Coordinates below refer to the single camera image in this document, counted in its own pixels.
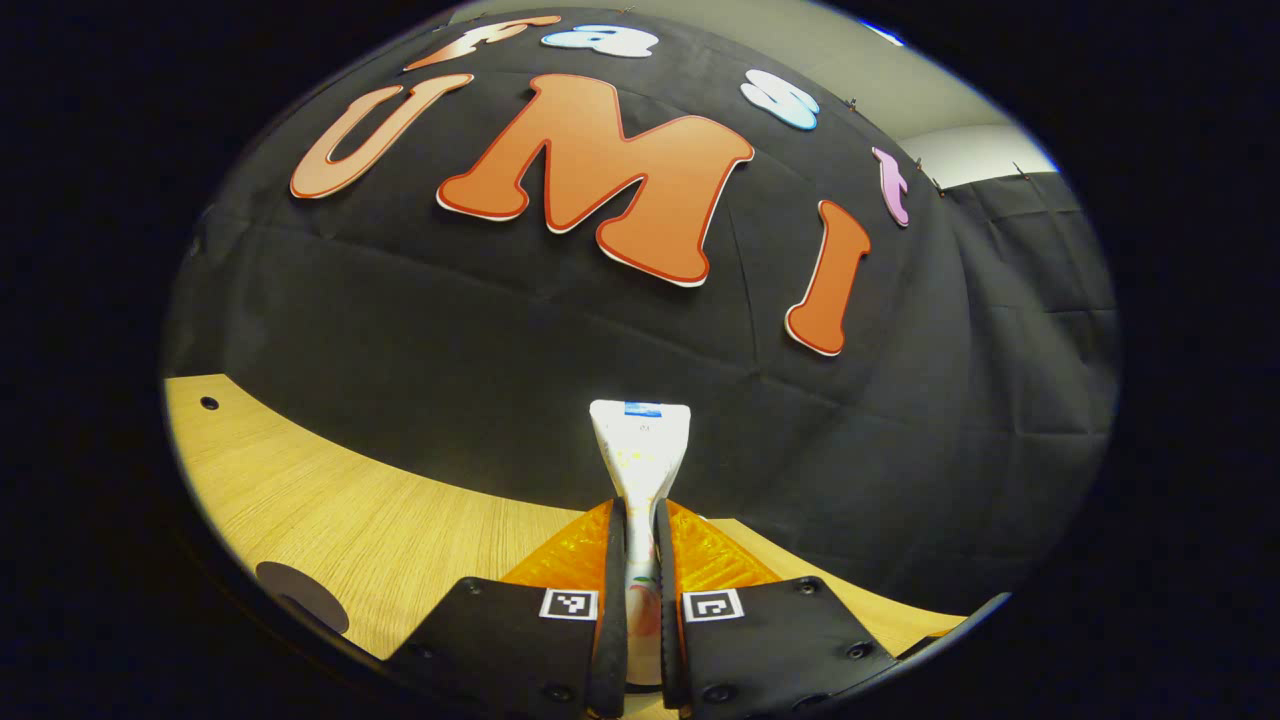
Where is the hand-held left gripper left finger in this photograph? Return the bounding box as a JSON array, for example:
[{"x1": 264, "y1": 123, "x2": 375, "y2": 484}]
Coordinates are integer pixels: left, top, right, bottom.
[{"x1": 385, "y1": 497, "x2": 629, "y2": 719}]

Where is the black backdrop cloth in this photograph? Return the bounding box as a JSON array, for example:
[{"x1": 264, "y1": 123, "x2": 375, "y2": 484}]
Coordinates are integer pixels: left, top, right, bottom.
[{"x1": 160, "y1": 5, "x2": 1121, "y2": 616}]

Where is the brown round coaster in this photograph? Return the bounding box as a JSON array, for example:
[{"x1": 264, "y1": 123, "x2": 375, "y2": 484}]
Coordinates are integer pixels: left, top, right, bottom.
[{"x1": 255, "y1": 561, "x2": 351, "y2": 636}]

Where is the wooden desktop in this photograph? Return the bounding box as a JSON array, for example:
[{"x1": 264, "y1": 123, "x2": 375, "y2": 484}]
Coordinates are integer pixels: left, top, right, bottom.
[{"x1": 163, "y1": 374, "x2": 969, "y2": 720}]

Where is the white toothpaste tube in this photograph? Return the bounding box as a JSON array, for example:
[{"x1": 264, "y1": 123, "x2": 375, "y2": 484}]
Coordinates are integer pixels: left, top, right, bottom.
[{"x1": 588, "y1": 399, "x2": 693, "y2": 689}]

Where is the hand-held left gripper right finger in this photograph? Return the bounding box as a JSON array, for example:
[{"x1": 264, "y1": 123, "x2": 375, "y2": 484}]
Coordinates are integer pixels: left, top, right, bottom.
[{"x1": 655, "y1": 497, "x2": 901, "y2": 719}]

